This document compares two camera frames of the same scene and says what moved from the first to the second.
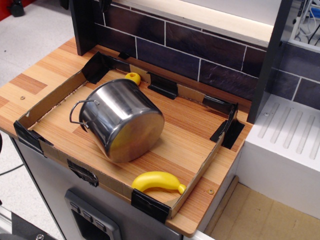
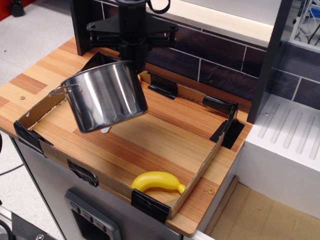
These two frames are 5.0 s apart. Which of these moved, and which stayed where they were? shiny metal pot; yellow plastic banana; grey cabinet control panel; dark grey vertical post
Moved: shiny metal pot
Stayed: yellow plastic banana; grey cabinet control panel; dark grey vertical post
